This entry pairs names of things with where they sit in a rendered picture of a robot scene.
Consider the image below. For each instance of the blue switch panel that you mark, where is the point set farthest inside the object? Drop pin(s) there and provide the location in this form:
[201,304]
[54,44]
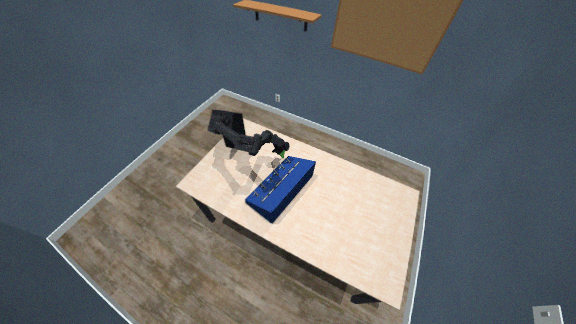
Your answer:
[281,187]

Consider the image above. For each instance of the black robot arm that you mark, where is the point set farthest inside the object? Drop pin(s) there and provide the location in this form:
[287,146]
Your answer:
[243,143]

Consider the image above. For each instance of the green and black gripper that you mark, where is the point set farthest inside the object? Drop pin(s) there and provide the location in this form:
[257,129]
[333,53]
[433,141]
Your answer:
[279,152]

